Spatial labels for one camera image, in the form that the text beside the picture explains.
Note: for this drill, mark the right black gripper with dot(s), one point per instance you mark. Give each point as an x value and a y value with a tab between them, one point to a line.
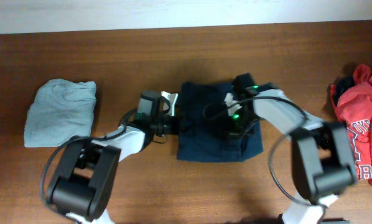
231	132

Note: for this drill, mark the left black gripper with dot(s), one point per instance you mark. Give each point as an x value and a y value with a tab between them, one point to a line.
172	125

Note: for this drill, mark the navy blue shorts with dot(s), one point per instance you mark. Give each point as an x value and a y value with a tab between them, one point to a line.
201	140

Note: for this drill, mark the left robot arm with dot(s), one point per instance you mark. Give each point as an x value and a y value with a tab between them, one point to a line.
78	177

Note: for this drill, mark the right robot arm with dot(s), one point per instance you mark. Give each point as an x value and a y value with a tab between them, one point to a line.
322	162

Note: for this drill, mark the light grey folded cloth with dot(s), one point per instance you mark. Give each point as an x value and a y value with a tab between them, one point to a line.
61	109

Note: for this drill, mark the dark garment under jersey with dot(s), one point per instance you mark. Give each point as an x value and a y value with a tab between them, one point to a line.
340	87

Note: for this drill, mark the red jersey with lettering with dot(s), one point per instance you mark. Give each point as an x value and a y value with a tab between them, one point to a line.
354	109

